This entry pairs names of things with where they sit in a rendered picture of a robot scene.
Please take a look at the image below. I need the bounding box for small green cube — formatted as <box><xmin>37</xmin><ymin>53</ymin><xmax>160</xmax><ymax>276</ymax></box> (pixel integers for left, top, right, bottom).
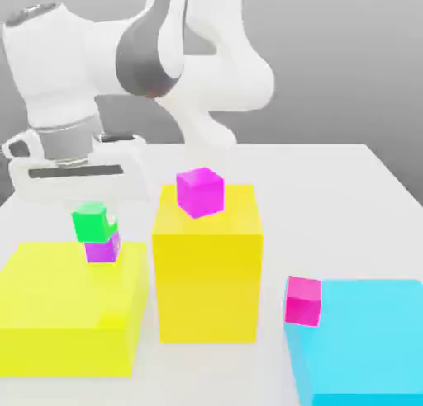
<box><xmin>71</xmin><ymin>201</ymin><xmax>119</xmax><ymax>243</ymax></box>

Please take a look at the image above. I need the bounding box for large golden yellow box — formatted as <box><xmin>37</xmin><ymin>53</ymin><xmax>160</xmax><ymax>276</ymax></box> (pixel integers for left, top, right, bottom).
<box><xmin>151</xmin><ymin>183</ymin><xmax>264</xmax><ymax>344</ymax></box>

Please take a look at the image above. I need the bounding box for small pink cube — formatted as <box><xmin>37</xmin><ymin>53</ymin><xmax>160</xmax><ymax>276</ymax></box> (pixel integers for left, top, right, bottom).
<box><xmin>284</xmin><ymin>276</ymin><xmax>322</xmax><ymax>328</ymax></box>

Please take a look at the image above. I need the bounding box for small purple cube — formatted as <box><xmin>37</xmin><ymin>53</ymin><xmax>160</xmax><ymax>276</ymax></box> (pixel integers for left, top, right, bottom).
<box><xmin>84</xmin><ymin>231</ymin><xmax>122</xmax><ymax>265</ymax></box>

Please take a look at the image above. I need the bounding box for large lime yellow box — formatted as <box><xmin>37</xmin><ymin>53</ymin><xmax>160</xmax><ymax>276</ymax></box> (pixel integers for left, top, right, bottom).
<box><xmin>0</xmin><ymin>240</ymin><xmax>149</xmax><ymax>379</ymax></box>

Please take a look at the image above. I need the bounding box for large cyan box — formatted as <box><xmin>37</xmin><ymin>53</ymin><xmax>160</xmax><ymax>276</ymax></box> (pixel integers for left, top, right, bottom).
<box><xmin>283</xmin><ymin>278</ymin><xmax>423</xmax><ymax>406</ymax></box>

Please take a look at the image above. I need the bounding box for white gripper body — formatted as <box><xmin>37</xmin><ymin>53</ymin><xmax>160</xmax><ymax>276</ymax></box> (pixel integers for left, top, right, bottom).
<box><xmin>7</xmin><ymin>144</ymin><xmax>154</xmax><ymax>205</ymax></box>

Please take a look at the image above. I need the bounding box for small magenta cube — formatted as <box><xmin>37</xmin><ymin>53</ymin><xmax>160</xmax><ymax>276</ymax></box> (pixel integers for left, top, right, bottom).
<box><xmin>175</xmin><ymin>167</ymin><xmax>226</xmax><ymax>220</ymax></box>

